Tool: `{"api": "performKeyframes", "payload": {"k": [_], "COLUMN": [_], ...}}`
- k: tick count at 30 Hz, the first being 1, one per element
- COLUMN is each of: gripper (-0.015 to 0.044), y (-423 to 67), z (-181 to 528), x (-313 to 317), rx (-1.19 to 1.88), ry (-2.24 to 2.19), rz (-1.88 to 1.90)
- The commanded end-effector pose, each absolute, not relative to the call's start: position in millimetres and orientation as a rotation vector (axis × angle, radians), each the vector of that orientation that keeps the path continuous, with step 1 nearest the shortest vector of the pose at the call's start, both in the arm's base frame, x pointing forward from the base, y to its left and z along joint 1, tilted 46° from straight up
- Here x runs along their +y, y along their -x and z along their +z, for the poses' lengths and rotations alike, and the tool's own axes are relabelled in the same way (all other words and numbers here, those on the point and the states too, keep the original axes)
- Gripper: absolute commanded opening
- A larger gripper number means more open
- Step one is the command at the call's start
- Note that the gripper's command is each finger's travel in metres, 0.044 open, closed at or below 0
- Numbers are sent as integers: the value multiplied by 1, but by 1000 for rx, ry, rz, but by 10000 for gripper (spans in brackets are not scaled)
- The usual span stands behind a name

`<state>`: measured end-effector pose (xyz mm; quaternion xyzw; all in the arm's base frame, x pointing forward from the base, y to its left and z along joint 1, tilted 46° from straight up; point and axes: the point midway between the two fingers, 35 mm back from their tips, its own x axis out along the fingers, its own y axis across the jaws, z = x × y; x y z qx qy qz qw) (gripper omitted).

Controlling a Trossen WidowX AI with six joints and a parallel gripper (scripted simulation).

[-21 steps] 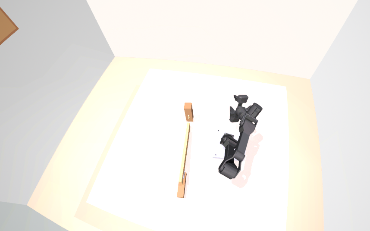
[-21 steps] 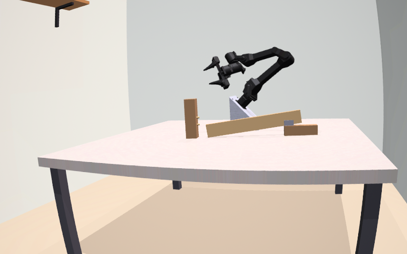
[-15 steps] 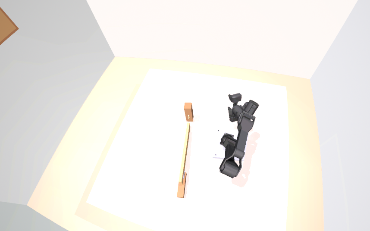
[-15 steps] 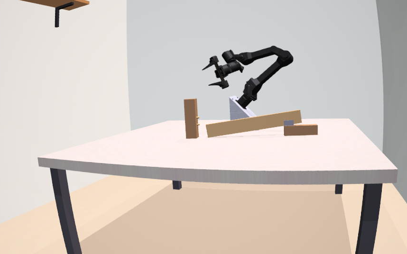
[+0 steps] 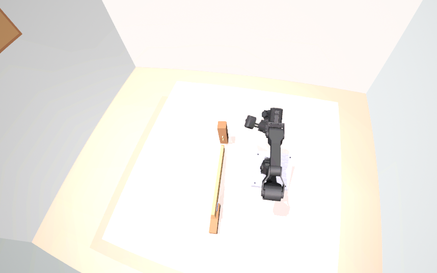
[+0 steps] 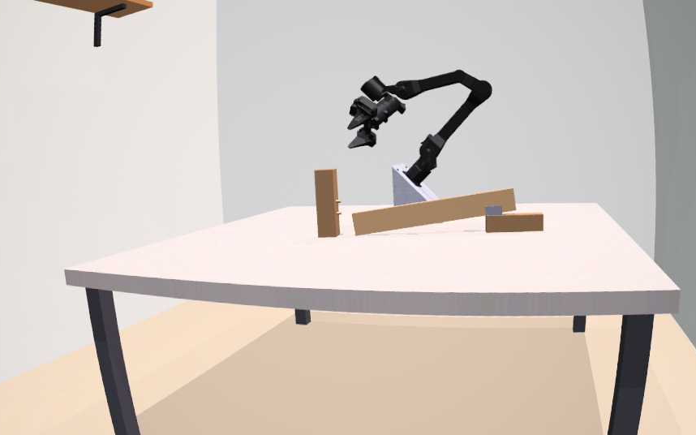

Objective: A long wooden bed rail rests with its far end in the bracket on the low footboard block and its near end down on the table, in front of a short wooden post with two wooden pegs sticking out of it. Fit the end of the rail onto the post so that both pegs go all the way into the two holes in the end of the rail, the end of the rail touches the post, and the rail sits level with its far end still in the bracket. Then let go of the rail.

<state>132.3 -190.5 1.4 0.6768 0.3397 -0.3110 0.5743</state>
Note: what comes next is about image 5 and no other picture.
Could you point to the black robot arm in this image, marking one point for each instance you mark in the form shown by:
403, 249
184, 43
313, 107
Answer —
271, 167

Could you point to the long wooden rail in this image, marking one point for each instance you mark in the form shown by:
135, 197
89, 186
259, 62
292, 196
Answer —
218, 182

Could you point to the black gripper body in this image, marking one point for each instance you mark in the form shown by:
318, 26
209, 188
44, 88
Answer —
251, 123

